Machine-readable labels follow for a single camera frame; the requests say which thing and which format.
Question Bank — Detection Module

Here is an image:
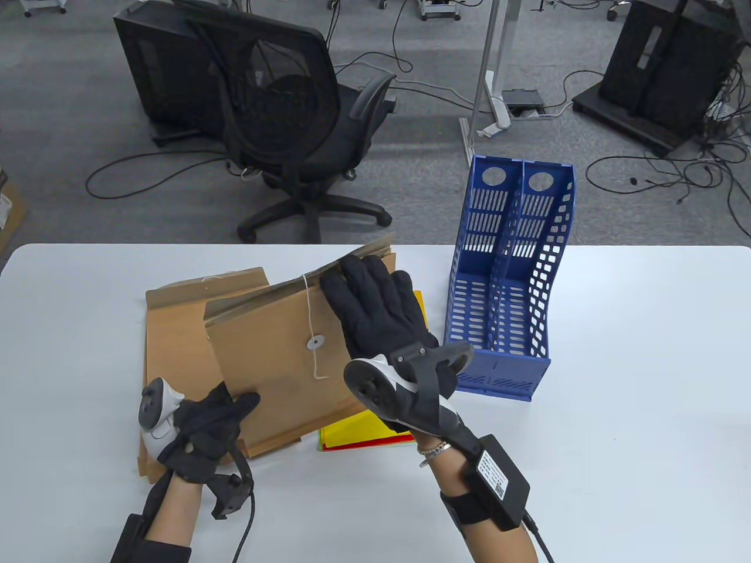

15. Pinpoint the person's left hand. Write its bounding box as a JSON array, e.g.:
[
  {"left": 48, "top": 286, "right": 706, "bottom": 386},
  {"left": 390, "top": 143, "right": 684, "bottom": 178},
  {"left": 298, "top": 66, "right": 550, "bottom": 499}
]
[{"left": 157, "top": 381, "right": 261, "bottom": 484}]

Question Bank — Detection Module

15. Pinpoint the black floor box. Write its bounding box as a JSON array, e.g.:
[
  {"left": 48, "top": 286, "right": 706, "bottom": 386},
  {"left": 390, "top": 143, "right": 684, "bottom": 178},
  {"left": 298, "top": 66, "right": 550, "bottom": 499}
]
[{"left": 503, "top": 88, "right": 547, "bottom": 113}]

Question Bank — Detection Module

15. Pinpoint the black sensor box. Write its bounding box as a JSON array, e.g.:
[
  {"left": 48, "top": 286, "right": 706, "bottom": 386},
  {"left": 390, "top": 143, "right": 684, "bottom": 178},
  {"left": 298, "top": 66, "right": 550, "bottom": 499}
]
[{"left": 461, "top": 434, "right": 531, "bottom": 532}]

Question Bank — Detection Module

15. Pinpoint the stack of red cardstock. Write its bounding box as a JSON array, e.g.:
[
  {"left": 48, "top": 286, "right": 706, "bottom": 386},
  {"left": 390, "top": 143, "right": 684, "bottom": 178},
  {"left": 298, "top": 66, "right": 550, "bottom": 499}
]
[{"left": 319, "top": 431, "right": 415, "bottom": 452}]

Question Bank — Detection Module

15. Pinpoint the person's right hand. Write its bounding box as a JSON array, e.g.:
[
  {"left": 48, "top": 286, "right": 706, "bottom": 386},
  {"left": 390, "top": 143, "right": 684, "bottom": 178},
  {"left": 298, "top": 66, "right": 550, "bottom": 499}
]
[{"left": 320, "top": 255, "right": 441, "bottom": 359}]

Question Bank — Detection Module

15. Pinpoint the stack of yellow cardstock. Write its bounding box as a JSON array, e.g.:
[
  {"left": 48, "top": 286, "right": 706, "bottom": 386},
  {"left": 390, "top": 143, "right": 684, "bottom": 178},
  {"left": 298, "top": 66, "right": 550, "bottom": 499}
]
[{"left": 320, "top": 290, "right": 426, "bottom": 446}]

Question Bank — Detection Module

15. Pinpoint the brown document pouch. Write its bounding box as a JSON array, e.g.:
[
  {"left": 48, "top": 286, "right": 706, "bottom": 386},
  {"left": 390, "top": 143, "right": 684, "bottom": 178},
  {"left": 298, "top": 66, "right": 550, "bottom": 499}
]
[
  {"left": 146, "top": 267, "right": 270, "bottom": 411},
  {"left": 204, "top": 235, "right": 397, "bottom": 459},
  {"left": 139, "top": 276, "right": 270, "bottom": 483}
]

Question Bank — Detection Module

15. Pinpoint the black mesh office chair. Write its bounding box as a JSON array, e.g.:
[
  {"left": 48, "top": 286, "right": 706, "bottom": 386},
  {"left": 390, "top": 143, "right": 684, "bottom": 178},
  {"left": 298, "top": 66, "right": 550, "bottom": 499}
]
[{"left": 176, "top": 0, "right": 398, "bottom": 244}]

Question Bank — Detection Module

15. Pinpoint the black floor cable loop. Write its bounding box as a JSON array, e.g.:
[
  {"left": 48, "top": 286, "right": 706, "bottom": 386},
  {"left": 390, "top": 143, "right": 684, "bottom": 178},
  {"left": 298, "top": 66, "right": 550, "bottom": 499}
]
[{"left": 85, "top": 150, "right": 235, "bottom": 200}]

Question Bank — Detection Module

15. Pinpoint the person's right forearm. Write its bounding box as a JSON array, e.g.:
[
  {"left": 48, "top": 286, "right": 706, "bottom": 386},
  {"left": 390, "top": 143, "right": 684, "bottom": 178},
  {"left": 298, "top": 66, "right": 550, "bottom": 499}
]
[{"left": 420, "top": 440, "right": 538, "bottom": 563}]

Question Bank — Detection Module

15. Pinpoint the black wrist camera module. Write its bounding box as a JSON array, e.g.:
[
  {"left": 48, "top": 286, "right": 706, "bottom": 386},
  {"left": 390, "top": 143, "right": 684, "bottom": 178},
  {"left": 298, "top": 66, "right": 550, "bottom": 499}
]
[{"left": 210, "top": 455, "right": 254, "bottom": 520}]

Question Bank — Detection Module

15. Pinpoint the person's left forearm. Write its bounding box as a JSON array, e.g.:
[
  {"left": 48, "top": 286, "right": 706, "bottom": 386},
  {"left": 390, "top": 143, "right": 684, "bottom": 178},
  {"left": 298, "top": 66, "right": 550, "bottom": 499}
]
[{"left": 144, "top": 472, "right": 207, "bottom": 549}]

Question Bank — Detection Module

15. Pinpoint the black equipment cabinet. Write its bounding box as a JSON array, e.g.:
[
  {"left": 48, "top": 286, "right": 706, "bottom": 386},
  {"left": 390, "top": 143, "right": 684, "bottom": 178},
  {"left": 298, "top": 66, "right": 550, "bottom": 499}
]
[{"left": 598, "top": 0, "right": 743, "bottom": 137}]

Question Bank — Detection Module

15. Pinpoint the silver bracelet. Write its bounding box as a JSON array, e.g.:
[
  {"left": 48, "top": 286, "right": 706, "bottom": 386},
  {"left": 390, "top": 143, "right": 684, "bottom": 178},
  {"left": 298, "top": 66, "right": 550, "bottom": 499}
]
[{"left": 418, "top": 441, "right": 453, "bottom": 468}]

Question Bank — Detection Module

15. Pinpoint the tangle of black cables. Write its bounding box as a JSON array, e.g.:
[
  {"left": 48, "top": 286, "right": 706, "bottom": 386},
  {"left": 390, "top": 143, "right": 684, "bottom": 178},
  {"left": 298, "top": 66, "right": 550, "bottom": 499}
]
[{"left": 586, "top": 59, "right": 751, "bottom": 241}]

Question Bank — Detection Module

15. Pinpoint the white metal desk leg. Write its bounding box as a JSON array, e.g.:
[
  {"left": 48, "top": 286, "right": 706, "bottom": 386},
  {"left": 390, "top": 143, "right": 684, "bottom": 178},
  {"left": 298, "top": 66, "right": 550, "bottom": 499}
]
[{"left": 459, "top": 0, "right": 518, "bottom": 162}]

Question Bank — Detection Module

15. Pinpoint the black wheeled platform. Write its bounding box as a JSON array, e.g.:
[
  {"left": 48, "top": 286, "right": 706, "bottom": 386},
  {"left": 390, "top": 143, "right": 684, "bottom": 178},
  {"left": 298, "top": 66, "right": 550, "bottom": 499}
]
[{"left": 572, "top": 82, "right": 705, "bottom": 158}]

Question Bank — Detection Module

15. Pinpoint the cardboard box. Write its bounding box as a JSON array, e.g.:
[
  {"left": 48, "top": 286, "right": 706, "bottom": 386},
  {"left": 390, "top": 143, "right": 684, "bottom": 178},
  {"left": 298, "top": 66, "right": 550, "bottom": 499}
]
[{"left": 0, "top": 170, "right": 29, "bottom": 253}]

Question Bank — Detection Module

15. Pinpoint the blue plastic file holder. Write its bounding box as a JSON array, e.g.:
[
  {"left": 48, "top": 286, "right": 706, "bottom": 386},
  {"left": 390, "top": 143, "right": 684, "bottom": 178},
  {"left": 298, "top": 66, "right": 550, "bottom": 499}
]
[{"left": 439, "top": 154, "right": 577, "bottom": 403}]

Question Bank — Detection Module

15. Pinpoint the black computer tower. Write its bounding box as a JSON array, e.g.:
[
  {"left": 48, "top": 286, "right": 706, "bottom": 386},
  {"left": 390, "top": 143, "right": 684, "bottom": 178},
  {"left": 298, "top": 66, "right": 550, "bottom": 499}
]
[{"left": 113, "top": 0, "right": 226, "bottom": 147}]

